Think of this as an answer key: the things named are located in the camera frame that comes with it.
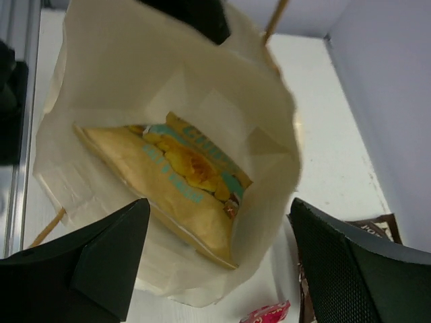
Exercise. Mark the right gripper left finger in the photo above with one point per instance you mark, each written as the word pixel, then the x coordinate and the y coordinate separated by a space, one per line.
pixel 87 275

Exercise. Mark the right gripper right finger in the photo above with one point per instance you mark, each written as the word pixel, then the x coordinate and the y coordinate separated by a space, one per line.
pixel 356 276

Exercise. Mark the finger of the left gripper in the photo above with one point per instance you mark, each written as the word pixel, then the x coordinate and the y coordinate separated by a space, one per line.
pixel 214 21

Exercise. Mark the dark brown snack bag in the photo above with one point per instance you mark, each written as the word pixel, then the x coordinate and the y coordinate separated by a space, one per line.
pixel 384 226

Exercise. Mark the brown paper bag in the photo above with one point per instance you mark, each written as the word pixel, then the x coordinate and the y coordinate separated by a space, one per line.
pixel 124 63

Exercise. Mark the yellow chips bag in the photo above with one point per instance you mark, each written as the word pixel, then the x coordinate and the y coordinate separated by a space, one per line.
pixel 194 186

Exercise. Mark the small red candy wrapper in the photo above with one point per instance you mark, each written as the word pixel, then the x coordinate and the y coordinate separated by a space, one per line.
pixel 268 314

